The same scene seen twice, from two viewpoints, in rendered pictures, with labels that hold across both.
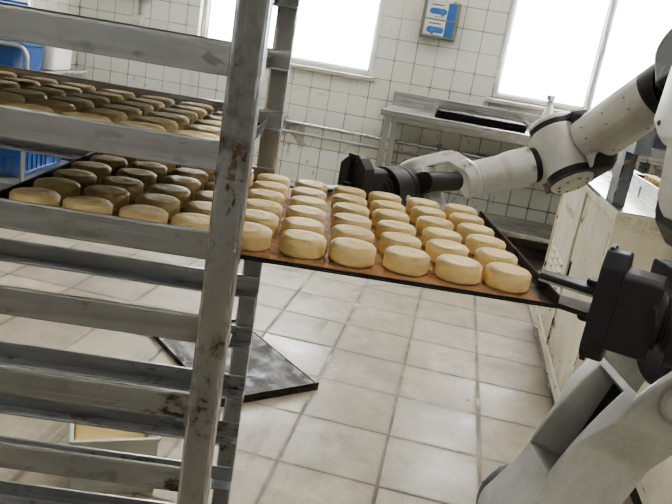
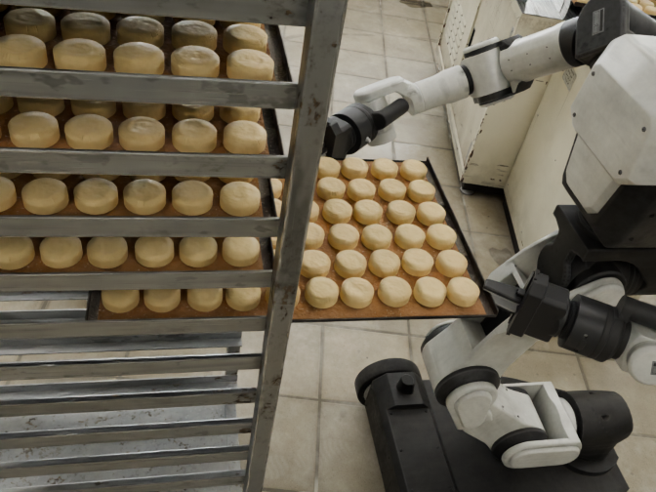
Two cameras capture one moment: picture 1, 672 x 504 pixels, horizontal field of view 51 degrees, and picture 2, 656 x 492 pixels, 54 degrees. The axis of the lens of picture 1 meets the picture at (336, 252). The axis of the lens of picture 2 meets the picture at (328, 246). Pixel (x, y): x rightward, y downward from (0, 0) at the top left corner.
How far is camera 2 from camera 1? 0.54 m
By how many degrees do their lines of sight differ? 29
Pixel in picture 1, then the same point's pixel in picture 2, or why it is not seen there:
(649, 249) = not seen: hidden behind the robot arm
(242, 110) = (291, 268)
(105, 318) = (193, 367)
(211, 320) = (272, 369)
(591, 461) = (502, 341)
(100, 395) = (193, 401)
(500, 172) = (439, 96)
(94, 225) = (181, 325)
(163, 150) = (227, 281)
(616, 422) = not seen: hidden behind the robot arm
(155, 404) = (230, 399)
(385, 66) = not seen: outside the picture
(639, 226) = (539, 25)
